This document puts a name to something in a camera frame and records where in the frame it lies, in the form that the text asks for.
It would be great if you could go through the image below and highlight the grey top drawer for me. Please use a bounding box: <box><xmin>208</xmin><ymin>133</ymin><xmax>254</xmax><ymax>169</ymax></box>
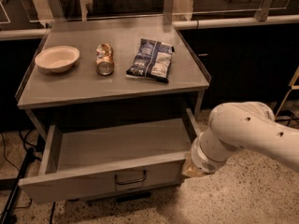
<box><xmin>19</xmin><ymin>108</ymin><xmax>199</xmax><ymax>203</ymax></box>

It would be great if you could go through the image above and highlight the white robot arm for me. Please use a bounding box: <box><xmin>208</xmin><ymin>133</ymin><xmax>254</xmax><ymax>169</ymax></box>
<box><xmin>182</xmin><ymin>102</ymin><xmax>299</xmax><ymax>177</ymax></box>

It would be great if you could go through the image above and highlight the grey cabinet with counter top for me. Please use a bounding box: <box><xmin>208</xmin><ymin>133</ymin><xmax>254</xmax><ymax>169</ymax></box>
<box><xmin>14</xmin><ymin>16</ymin><xmax>212</xmax><ymax>142</ymax></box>

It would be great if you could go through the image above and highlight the blue white chip bag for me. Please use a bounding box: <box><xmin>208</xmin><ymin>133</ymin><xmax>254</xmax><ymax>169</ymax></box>
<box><xmin>126</xmin><ymin>38</ymin><xmax>174</xmax><ymax>83</ymax></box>

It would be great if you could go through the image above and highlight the crushed gold soda can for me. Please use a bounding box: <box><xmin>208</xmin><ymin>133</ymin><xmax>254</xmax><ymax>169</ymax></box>
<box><xmin>95</xmin><ymin>44</ymin><xmax>114</xmax><ymax>76</ymax></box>

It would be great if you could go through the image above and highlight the black tripod stand leg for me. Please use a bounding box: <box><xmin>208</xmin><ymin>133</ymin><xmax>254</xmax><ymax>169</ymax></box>
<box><xmin>0</xmin><ymin>147</ymin><xmax>35</xmax><ymax>224</ymax></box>

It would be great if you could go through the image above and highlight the white paper bowl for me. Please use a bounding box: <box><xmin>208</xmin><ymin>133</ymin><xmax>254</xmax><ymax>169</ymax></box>
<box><xmin>35</xmin><ymin>46</ymin><xmax>79</xmax><ymax>73</ymax></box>

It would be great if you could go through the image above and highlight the clear acrylic barrier panel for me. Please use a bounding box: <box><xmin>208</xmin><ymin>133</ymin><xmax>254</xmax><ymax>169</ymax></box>
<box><xmin>0</xmin><ymin>0</ymin><xmax>299</xmax><ymax>30</ymax></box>

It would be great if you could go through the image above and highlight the white horizontal rail pipe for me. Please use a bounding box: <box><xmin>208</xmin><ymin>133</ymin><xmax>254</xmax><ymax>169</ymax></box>
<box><xmin>0</xmin><ymin>14</ymin><xmax>299</xmax><ymax>41</ymax></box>

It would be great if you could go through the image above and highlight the black floor cable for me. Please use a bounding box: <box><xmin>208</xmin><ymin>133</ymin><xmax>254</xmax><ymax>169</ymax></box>
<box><xmin>0</xmin><ymin>131</ymin><xmax>22</xmax><ymax>173</ymax></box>

